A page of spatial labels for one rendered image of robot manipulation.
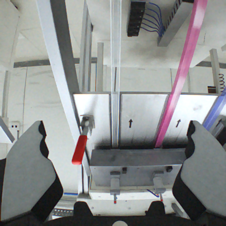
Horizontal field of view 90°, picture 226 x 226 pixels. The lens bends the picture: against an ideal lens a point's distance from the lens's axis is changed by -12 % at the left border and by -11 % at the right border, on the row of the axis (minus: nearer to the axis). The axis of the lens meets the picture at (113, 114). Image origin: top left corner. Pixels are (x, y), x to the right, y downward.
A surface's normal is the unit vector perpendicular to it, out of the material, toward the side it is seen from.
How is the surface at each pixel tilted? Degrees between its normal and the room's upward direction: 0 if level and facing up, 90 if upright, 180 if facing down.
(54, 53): 46
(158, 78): 90
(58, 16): 90
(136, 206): 90
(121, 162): 136
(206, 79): 90
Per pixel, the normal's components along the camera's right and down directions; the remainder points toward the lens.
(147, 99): 0.00, 0.65
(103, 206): 0.00, -0.07
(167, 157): 0.00, -0.76
